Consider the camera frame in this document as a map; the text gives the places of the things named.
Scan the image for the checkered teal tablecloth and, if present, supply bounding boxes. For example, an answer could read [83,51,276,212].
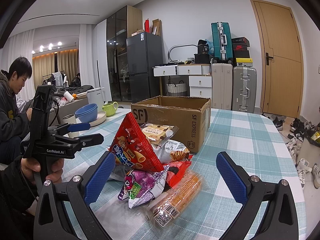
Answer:
[61,107,307,240]

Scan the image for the white drawer desk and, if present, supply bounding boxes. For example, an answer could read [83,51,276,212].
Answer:
[153,64,212,98]

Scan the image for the white electric kettle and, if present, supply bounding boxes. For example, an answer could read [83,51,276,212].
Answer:
[87,87,105,111]

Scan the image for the silver aluminium suitcase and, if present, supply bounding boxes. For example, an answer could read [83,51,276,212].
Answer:
[232,66,257,113]

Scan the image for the operator left hand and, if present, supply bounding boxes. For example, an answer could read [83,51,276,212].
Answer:
[21,155,65,184]

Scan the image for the red triangular chip bag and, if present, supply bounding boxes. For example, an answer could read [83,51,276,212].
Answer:
[109,112,164,172]

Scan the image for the blue stacked bowls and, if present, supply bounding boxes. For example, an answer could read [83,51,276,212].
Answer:
[75,103,98,123]

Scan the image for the seated person in hoodie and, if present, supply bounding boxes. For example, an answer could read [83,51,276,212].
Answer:
[0,56,32,165]

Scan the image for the green ceramic mug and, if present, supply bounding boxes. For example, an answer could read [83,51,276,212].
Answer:
[102,102,119,117]

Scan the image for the teal suitcase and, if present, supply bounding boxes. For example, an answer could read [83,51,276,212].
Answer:
[211,22,233,64]

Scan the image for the purple gummy candy bag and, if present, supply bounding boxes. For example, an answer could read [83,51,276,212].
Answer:
[118,165,169,209]

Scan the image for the beige suitcase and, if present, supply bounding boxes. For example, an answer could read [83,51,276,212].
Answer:
[211,63,233,110]

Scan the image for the black refrigerator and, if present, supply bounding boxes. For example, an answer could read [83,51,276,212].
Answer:
[126,32,163,103]

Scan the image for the woven laundry basket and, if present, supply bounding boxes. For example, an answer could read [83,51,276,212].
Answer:
[167,80,188,96]

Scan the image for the white red snack bag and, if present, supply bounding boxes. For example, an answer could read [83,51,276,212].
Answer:
[152,139,190,164]

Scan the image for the beige cup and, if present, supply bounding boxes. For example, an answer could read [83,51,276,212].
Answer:
[62,114,80,138]

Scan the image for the wooden door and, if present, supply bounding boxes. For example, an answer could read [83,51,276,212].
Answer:
[250,0,304,118]

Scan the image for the SF cardboard box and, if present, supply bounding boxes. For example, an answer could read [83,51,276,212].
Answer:
[131,96,212,153]

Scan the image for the glass door cabinet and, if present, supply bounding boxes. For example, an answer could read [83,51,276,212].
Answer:
[106,5,142,102]

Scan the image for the chocolate chip cookie pack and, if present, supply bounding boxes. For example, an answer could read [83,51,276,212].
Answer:
[141,123,178,146]

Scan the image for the orange cracker sleeve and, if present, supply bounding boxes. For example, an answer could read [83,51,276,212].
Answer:
[146,170,204,230]

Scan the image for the stacked shoe boxes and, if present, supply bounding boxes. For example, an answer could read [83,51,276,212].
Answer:
[232,37,253,67]

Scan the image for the red black noodle pack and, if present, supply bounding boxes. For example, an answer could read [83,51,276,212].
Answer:
[165,160,191,189]

